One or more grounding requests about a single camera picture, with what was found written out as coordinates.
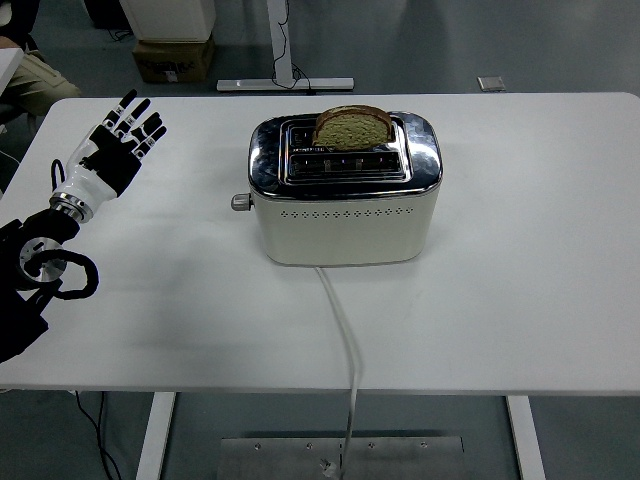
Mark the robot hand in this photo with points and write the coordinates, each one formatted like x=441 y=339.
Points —
x=95 y=175

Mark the silver toaster lever knob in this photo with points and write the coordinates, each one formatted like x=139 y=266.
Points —
x=241 y=202

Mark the cream and chrome toaster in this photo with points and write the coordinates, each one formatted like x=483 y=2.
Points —
x=345 y=235

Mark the seated person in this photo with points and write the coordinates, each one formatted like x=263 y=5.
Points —
x=40 y=80

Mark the brown cardboard box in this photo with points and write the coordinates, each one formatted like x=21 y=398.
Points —
x=170 y=62

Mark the white side table corner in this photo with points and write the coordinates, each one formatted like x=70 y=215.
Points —
x=7 y=65

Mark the dark object behind cabinet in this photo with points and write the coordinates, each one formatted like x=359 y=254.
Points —
x=105 y=12

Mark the white cabinet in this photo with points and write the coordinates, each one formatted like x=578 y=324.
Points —
x=170 y=20

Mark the white T-shaped table stand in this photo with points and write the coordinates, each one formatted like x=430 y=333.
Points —
x=280 y=40

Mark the brown bread slice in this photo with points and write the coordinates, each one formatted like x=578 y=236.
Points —
x=350 y=132

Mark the white table leg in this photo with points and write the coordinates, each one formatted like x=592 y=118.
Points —
x=155 y=440
x=525 y=440

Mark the grey metal plate with screws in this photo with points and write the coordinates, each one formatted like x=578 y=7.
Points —
x=280 y=460

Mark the grey floor socket plate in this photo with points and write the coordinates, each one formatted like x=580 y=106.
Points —
x=491 y=83

